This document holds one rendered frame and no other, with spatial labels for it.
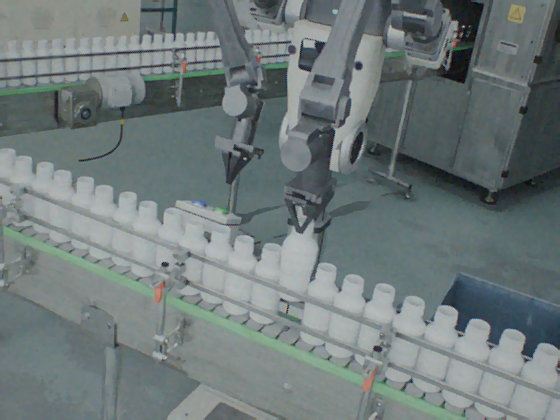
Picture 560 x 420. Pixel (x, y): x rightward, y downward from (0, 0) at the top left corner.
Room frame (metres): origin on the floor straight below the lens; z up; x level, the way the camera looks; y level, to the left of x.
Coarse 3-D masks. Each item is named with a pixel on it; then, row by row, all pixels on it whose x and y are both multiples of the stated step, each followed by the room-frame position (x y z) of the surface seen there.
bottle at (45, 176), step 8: (40, 168) 1.43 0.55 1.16; (48, 168) 1.43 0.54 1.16; (40, 176) 1.43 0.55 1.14; (48, 176) 1.43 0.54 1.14; (32, 184) 1.43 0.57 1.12; (40, 184) 1.42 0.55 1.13; (48, 184) 1.43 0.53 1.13; (40, 192) 1.42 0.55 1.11; (48, 192) 1.42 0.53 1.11; (32, 200) 1.43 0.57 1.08; (40, 200) 1.42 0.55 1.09; (32, 208) 1.43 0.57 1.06; (40, 208) 1.42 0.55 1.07; (48, 208) 1.42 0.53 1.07; (40, 216) 1.42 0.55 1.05; (48, 216) 1.42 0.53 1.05; (40, 232) 1.42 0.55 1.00; (48, 232) 1.42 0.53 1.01
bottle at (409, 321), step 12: (408, 300) 1.10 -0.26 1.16; (420, 300) 1.09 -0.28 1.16; (408, 312) 1.07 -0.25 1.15; (420, 312) 1.07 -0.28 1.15; (396, 324) 1.07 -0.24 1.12; (408, 324) 1.06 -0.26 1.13; (420, 324) 1.07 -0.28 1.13; (420, 336) 1.06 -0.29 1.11; (396, 348) 1.06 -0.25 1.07; (408, 348) 1.05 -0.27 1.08; (396, 360) 1.06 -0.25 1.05; (408, 360) 1.06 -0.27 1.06; (396, 372) 1.05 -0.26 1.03
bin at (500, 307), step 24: (456, 288) 1.63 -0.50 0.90; (480, 288) 1.61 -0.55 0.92; (504, 288) 1.59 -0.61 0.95; (432, 312) 1.41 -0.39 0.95; (480, 312) 1.60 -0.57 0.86; (504, 312) 1.58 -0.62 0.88; (528, 312) 1.56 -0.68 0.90; (552, 312) 1.53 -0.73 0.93; (528, 336) 1.55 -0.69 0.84; (552, 336) 1.53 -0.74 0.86
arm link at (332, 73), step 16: (352, 0) 1.25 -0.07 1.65; (368, 0) 1.26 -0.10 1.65; (336, 16) 1.25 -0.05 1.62; (352, 16) 1.24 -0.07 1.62; (368, 16) 1.27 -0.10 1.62; (336, 32) 1.22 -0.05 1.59; (352, 32) 1.22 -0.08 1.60; (336, 48) 1.20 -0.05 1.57; (352, 48) 1.22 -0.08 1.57; (320, 64) 1.19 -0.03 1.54; (336, 64) 1.19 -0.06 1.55; (352, 64) 1.22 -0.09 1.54; (320, 80) 1.21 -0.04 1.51; (336, 80) 1.17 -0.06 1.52; (304, 96) 1.17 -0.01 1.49; (320, 96) 1.16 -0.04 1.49; (336, 96) 1.15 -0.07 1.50; (304, 112) 1.17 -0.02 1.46; (320, 112) 1.16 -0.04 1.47; (336, 112) 1.15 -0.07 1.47
